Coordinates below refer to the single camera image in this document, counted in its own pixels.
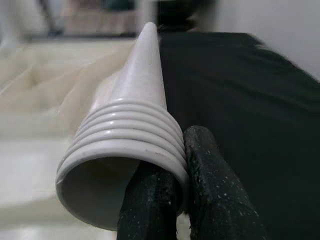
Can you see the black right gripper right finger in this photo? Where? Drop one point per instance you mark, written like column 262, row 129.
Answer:
column 217, row 200

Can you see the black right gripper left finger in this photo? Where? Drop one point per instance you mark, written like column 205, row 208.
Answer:
column 147, row 205

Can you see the white plastic table leg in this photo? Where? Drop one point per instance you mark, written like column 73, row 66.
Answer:
column 140, row 87

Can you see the black tablecloth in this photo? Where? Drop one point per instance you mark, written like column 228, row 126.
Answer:
column 250, row 112

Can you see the white plastic table top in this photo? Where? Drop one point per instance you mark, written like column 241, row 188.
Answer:
column 37, row 100

